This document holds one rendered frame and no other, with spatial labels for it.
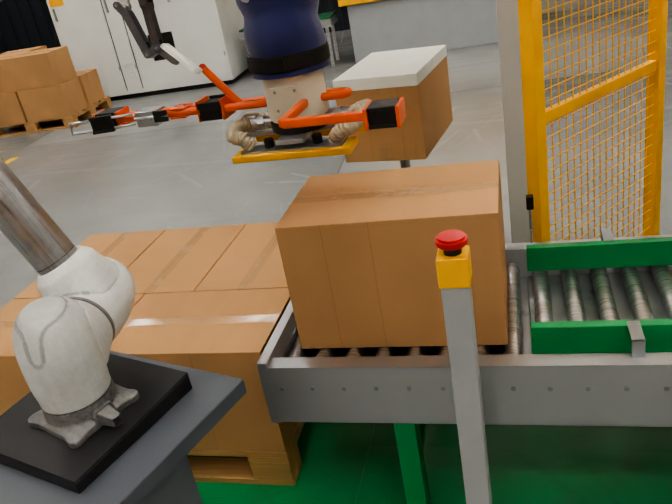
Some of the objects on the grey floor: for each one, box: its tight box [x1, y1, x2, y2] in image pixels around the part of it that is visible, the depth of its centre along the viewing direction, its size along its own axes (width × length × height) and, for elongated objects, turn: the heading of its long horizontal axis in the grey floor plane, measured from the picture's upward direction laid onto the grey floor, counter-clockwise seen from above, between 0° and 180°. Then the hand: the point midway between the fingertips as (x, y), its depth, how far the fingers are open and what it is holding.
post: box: [436, 245, 492, 504], centre depth 166 cm, size 7×7×100 cm
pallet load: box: [0, 45, 112, 138], centre depth 869 cm, size 121×102×90 cm
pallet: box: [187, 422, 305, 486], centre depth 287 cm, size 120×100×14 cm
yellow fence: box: [518, 0, 668, 242], centre depth 237 cm, size 87×10×210 cm, turn 149°
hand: (216, 32), depth 109 cm, fingers open, 13 cm apart
